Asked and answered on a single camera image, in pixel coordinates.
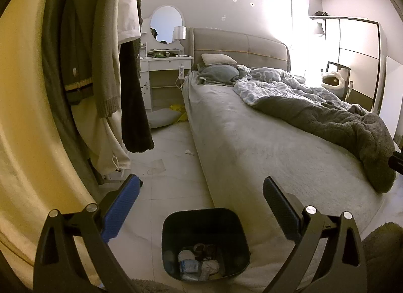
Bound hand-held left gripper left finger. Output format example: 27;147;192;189
33;173;148;293

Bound cream drawstring pants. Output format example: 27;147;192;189
72;101;132;174

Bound beige knit cardigan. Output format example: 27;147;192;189
91;0;123;119

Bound yellow plastic bag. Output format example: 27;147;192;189
169;103;189;123

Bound grey floor cushion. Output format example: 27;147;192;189
147;107;182;129

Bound blue tissue pack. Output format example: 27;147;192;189
179;259;203;274

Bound olive jacket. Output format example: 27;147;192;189
39;0;106;187

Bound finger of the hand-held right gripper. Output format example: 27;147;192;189
388;151;403;174

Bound small white sock ball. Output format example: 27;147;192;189
177;249;196;263

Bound cream cat bed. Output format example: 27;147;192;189
320;71;346;94

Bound white t-shirt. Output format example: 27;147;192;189
117;0;143;44

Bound person's fleece clothing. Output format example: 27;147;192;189
360;222;403;293

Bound large white sock ball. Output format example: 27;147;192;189
200;260;220;280

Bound blue patterned duvet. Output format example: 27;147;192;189
232;66;370;115

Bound beige pillow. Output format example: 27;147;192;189
200;53;238;67

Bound oval vanity mirror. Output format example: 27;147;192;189
149;5;183;45

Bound grey pillow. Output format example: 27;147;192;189
196;64;240;86

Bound grey fleece blanket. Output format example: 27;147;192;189
251;97;398;194

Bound black plastic waste bin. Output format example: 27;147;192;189
161;208;251;282

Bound wardrobe with sliding doors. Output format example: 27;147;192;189
309;15;388;114

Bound black printed packet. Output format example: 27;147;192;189
193;243;218;258

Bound grey upholstered bed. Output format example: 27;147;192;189
181;27;401;290

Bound wheeled clothes rack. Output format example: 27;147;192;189
100;171;144;187

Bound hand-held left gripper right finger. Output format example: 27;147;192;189
263;176;369;293

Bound white vanity desk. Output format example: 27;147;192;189
138;41;194;114

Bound black hanging garment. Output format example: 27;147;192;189
119;38;155;154

